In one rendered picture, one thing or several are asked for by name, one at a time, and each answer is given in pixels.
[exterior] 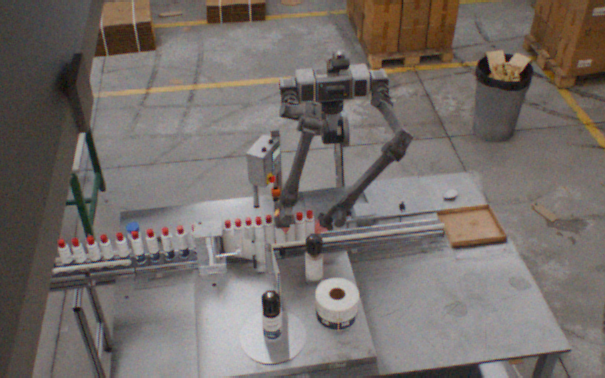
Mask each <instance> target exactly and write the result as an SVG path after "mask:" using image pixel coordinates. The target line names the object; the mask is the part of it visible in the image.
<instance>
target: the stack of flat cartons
mask: <svg viewBox="0 0 605 378"><path fill-rule="evenodd" d="M156 47H157V46H156V36H155V26H154V22H153V16H152V15H151V11H150V7H149V0H134V1H118V2H109V3H104V4H103V9H102V15H101V21H100V26H99V31H98V36H97V42H96V47H95V52H94V57H97V56H105V57H106V55H108V57H109V55H111V56H115V54H116V55H123V54H129V53H130V54H132V53H140V52H149V51H157V49H156Z"/></svg>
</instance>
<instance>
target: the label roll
mask: <svg viewBox="0 0 605 378"><path fill-rule="evenodd" d="M358 296H359V294H358V289H357V287H356V286H355V285H354V284H353V283H352V282H351V281H349V280H347V279H344V278H330V279H327V280H325V281H323V282H322V283H321V284H320V285H319V286H318V288H317V290H316V317H317V320H318V322H319V323H320V324H321V325H322V326H323V327H325V328H327V329H329V330H334V331H341V330H345V329H348V328H350V327H351V326H352V325H353V324H354V323H355V322H356V320H357V313H358Z"/></svg>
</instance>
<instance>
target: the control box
mask: <svg viewBox="0 0 605 378"><path fill-rule="evenodd" d="M269 139H271V136H267V135H262V136H261V137H260V139H259V140H258V141H257V142H256V143H255V144H254V145H253V146H252V147H251V149H250V150H249V151H248V152H247V161H248V173H249V183H250V184H254V185H257V186H260V187H263V188H266V187H267V186H268V185H269V184H270V181H269V177H272V176H276V175H277V174H278V173H279V171H280V170H281V161H280V163H279V164H278V165H277V166H276V168H275V169H274V170H273V171H272V164H273V163H274V162H275V161H276V160H277V157H278V156H279V155H280V159H281V151H280V153H279V154H278V156H277V157H276V159H275V160H274V161H273V162H272V151H273V150H274V149H275V148H276V147H277V146H278V144H279V143H280V140H277V139H275V140H273V141H274V143H273V144H269V143H268V142H269ZM263 146H265V147H266V149H267V152H262V147H263Z"/></svg>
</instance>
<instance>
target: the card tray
mask: <svg viewBox="0 0 605 378"><path fill-rule="evenodd" d="M437 215H438V217H439V219H440V221H441V223H444V224H445V228H443V229H444V231H445V234H446V236H447V238H448V240H449V242H450V245H451V247H458V246H466V245H475V244H483V243H491V242H499V241H506V236H507V235H506V233H505V231H504V230H503V228H502V226H501V224H500V221H499V219H498V218H497V216H496V214H495V212H494V210H493V209H492V207H491V205H490V203H488V204H479V205H470V206H462V207H453V208H445V209H442V211H438V213H437Z"/></svg>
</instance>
